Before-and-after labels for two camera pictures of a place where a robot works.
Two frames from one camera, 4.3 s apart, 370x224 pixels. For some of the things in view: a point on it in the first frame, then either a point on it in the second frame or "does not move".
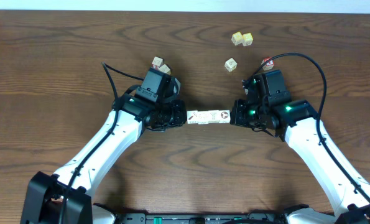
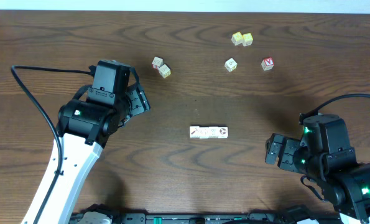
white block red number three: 157,62 does not move
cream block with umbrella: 165,68 does not move
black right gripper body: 251,115 to 296,156
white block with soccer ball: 224,116 to 222,132
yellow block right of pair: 247,39 does not move
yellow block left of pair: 237,38 does not move
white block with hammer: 193,117 to 194,132
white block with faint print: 203,117 to 204,132
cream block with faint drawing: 231,65 does not move
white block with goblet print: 213,116 to 213,132
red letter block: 268,65 does not move
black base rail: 160,218 does not move
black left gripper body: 178,112 to 139,101
